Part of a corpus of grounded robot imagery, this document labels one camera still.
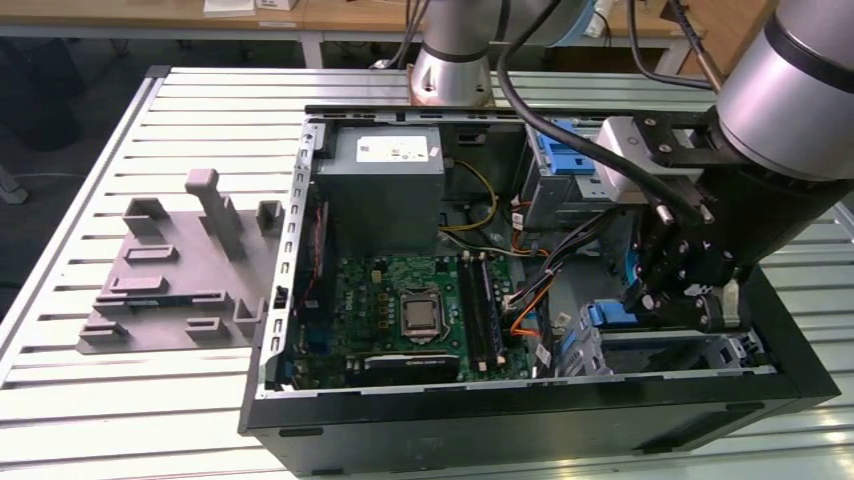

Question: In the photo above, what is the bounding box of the grey parts rack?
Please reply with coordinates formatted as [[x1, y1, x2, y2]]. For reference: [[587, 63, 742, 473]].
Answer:
[[76, 167, 287, 357]]

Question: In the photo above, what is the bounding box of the blue data wire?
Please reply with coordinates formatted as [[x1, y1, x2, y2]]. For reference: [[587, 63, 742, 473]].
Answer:
[[623, 244, 652, 299]]

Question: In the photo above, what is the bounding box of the black cable bundle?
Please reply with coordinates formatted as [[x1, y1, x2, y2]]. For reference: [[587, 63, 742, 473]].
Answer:
[[506, 207, 642, 311]]

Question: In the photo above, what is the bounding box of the orange wire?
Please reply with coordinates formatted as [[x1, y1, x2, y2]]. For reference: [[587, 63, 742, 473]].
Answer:
[[510, 299, 543, 341]]

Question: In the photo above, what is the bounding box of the green motherboard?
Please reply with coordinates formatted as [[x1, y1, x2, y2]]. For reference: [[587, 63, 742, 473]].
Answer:
[[292, 252, 535, 387]]

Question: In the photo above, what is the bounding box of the wooden desk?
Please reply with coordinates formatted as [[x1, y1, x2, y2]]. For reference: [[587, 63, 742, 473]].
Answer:
[[0, 0, 708, 66]]

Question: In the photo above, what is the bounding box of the black open PC case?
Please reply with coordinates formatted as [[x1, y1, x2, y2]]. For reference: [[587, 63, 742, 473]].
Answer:
[[237, 103, 841, 477]]

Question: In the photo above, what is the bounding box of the brown wooden cabinet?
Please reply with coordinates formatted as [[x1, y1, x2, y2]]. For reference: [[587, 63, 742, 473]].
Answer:
[[676, 0, 782, 84]]

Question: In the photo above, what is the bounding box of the silver CPU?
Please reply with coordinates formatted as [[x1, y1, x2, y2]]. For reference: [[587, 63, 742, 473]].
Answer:
[[403, 300, 439, 330]]

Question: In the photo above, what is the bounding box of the black graphics card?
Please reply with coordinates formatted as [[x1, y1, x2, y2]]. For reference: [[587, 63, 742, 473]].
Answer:
[[346, 352, 462, 386]]

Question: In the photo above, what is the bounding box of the grey power supply unit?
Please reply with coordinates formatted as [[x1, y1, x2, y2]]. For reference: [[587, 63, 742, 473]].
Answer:
[[312, 124, 447, 256]]

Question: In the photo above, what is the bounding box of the yellow wire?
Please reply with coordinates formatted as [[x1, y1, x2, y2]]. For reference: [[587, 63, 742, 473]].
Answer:
[[438, 159, 499, 234]]

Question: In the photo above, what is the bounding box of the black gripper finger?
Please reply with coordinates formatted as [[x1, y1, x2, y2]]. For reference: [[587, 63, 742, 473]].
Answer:
[[623, 232, 675, 320], [690, 282, 743, 335]]

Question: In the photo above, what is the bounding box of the CPU socket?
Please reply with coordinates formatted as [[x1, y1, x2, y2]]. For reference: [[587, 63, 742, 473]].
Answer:
[[396, 287, 447, 346]]

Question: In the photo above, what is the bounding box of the blue plastic drive latch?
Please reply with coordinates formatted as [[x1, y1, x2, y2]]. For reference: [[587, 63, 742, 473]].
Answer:
[[536, 122, 595, 176]]

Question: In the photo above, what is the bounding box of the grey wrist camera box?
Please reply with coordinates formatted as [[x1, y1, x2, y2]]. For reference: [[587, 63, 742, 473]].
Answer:
[[592, 118, 676, 206]]

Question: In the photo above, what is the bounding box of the grey metal drive cage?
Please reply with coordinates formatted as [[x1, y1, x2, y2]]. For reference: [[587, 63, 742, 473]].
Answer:
[[519, 119, 642, 232]]

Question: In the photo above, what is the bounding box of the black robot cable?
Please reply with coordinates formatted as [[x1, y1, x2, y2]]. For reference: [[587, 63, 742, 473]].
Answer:
[[496, 0, 712, 224], [626, 0, 728, 94]]

